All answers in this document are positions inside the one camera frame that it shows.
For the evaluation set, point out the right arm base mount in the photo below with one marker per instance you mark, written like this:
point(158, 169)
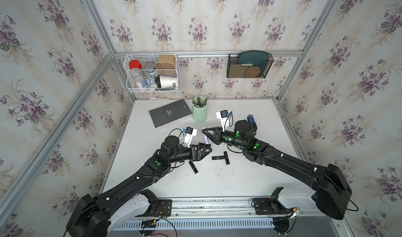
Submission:
point(272, 206)

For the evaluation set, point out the pens in cup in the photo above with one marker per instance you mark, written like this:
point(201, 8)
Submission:
point(199, 101)

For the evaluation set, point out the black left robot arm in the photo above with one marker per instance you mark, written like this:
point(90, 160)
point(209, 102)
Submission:
point(98, 216)

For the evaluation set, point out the black lipstick upright silver band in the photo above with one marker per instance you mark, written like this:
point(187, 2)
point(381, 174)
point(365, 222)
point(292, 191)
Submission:
point(226, 157)

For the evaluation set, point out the black lipstick gold band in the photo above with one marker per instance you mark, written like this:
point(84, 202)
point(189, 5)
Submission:
point(193, 167)

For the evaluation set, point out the black lipstick silver band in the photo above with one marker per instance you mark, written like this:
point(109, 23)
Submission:
point(226, 157)
point(222, 157)

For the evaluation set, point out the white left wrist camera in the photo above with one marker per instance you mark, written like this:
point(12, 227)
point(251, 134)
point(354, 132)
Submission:
point(189, 133)

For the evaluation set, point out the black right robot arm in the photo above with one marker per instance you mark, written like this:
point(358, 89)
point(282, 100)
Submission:
point(332, 190)

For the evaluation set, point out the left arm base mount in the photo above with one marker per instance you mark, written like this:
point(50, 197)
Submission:
point(157, 207)

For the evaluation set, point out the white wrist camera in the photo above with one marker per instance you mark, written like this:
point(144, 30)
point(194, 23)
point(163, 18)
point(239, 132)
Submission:
point(223, 116)
point(189, 133)

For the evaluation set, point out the aluminium front rail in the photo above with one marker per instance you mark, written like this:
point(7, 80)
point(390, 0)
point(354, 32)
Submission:
point(208, 206)

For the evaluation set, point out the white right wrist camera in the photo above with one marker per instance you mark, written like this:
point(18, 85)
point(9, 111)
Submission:
point(223, 116)

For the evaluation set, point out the white wire wall basket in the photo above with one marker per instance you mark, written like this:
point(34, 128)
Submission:
point(149, 72)

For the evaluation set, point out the black mesh wall organizer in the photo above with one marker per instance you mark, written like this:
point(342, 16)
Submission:
point(236, 71)

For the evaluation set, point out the white cylindrical speaker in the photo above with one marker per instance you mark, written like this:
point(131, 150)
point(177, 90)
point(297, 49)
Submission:
point(166, 82)

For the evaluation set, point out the mint green pen cup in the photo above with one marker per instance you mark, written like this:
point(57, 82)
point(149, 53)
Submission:
point(200, 114)

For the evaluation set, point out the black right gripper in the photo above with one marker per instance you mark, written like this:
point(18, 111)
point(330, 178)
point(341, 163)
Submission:
point(216, 136)

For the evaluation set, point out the clear plastic bottle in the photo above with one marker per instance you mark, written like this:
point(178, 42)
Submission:
point(138, 78)

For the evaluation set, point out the lilac lipstick tube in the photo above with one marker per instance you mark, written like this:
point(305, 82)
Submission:
point(206, 138)

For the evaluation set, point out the red lidded jar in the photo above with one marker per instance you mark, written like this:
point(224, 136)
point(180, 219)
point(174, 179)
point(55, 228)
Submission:
point(135, 64)

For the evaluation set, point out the dark grey notebook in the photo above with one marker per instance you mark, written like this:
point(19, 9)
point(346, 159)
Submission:
point(168, 114)

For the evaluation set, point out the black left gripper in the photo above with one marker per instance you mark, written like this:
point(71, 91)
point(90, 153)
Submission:
point(199, 149)

